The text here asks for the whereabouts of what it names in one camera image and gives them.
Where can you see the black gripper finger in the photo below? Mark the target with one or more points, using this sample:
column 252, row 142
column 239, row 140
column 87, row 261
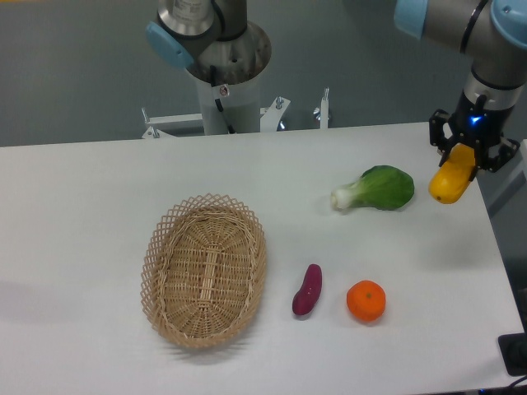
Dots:
column 506, row 151
column 437, row 137

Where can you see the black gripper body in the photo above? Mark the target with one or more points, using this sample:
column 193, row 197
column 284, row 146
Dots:
column 480, row 116

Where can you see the yellow mango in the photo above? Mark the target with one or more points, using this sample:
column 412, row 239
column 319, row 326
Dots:
column 454, row 175

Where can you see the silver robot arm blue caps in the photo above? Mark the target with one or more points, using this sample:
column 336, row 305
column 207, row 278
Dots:
column 493, row 35

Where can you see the woven wicker basket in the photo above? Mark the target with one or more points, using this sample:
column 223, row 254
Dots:
column 204, row 271

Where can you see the green bok choy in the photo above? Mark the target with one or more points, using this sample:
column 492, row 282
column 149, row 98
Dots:
column 382, row 187

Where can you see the orange tangerine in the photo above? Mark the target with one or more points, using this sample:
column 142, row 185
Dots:
column 366, row 301

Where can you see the black device at table edge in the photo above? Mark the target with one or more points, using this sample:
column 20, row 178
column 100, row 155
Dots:
column 513, row 353

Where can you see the purple sweet potato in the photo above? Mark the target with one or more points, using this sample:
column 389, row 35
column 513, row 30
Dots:
column 307, row 296

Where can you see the white clamp bracket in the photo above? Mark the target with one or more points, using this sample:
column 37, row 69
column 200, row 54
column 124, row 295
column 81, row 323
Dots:
column 321, row 113

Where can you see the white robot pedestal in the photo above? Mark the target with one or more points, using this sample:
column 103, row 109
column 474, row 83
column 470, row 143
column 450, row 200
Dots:
column 225, row 55

